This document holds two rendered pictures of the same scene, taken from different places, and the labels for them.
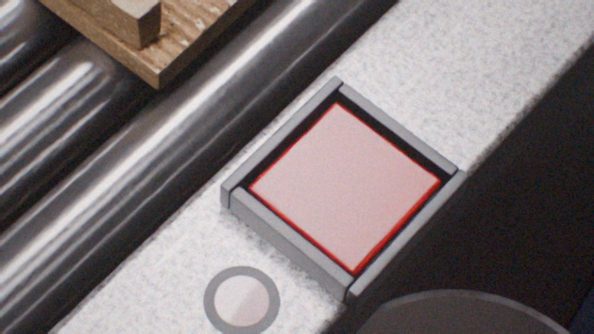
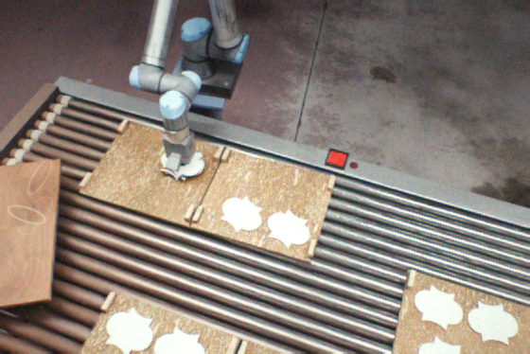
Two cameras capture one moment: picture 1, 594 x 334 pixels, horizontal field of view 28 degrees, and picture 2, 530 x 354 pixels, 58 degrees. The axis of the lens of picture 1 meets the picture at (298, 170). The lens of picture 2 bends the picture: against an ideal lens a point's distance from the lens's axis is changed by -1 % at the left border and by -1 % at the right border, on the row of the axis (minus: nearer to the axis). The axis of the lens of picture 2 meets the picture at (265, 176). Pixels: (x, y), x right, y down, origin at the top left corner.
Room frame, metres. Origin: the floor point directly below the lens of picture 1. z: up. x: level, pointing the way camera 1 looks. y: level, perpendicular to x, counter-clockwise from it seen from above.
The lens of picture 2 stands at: (0.81, 0.97, 2.32)
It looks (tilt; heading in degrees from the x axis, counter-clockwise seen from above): 54 degrees down; 253
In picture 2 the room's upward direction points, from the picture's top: 3 degrees clockwise
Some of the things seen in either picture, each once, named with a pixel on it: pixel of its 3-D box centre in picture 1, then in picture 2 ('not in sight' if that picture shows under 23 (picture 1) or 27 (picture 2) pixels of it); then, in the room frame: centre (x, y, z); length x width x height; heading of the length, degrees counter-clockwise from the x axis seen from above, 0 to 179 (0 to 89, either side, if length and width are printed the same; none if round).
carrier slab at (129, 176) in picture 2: not in sight; (155, 170); (0.89, -0.12, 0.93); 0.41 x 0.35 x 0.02; 147
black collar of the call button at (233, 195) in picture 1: (344, 189); (337, 159); (0.24, -0.02, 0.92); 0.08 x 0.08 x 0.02; 56
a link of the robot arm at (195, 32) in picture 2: not in sight; (198, 38); (0.64, -0.60, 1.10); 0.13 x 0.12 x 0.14; 149
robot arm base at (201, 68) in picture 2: not in sight; (198, 60); (0.65, -0.60, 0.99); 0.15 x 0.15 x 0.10
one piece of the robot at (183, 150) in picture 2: not in sight; (176, 149); (0.81, -0.07, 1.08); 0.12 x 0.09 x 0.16; 58
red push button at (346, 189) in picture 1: (344, 191); (336, 159); (0.24, -0.02, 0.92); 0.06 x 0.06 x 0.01; 56
